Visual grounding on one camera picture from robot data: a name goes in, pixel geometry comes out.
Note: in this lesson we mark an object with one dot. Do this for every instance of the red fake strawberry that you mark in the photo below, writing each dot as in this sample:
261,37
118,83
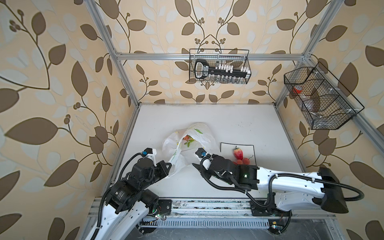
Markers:
238,153

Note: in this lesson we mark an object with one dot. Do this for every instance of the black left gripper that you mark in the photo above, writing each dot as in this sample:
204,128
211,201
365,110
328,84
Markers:
165,172

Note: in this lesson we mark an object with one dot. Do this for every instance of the black socket tool set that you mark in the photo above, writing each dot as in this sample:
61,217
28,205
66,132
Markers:
203,70

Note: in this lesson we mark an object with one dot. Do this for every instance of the white plastic bag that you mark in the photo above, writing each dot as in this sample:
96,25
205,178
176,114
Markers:
175,152

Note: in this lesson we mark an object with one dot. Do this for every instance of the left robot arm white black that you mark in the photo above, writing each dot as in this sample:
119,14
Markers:
126,203

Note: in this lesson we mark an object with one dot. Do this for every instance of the black wire basket back wall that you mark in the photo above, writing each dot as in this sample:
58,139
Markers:
235,57

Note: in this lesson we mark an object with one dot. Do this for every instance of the black wire basket wall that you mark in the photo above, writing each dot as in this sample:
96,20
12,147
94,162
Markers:
325,102
235,57

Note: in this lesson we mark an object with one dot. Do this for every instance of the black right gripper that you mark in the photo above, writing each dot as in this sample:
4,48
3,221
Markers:
203,167

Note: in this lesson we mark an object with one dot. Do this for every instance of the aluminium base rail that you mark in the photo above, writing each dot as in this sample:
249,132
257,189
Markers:
205,214

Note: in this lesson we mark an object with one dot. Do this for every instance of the red capped clear bottle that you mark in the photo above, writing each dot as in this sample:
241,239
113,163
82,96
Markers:
297,90

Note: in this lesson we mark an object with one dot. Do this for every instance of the fake fruits in bag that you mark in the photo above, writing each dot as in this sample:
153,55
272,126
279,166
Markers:
187,140

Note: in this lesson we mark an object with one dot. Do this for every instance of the black outlined white mat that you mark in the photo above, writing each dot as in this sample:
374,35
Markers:
248,151

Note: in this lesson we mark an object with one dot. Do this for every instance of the aluminium corner post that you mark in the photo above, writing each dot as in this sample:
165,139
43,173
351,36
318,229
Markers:
327,10

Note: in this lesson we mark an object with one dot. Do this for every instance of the black wire basket right wall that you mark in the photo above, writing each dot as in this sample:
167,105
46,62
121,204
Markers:
325,102

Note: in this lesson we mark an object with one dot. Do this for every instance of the small red fake fruit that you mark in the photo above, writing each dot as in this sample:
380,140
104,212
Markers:
246,161

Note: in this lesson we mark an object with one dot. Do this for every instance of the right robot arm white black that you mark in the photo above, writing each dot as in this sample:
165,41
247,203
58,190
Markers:
273,192

